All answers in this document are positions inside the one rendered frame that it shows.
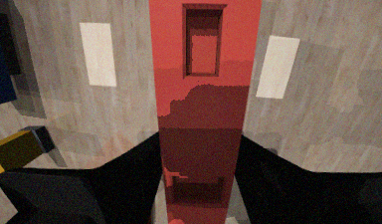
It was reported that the red rectangular block with two sockets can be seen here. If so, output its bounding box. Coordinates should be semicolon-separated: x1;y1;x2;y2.
149;0;262;224

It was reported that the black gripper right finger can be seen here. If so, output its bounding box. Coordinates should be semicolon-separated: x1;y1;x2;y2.
235;135;382;224

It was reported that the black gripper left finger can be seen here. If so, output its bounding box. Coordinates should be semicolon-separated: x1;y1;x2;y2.
0;131;163;224

